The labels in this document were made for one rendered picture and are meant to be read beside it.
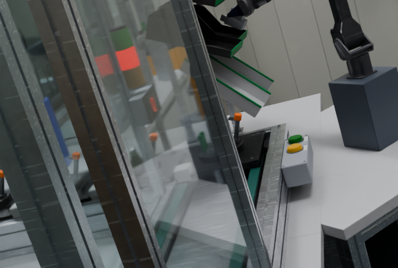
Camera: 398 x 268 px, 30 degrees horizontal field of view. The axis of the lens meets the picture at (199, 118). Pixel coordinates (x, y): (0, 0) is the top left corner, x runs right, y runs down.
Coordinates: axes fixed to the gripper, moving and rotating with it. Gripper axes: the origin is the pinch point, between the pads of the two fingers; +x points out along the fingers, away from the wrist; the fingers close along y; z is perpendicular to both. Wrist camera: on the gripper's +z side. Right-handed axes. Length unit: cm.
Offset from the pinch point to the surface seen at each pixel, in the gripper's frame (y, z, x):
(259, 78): -4.7, -24.0, 7.5
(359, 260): 73, -63, -19
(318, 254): 88, -51, -18
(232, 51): 22.8, -9.0, 0.5
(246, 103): 22.7, -25.0, 5.2
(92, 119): 174, 5, -42
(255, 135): 33.6, -32.9, 3.6
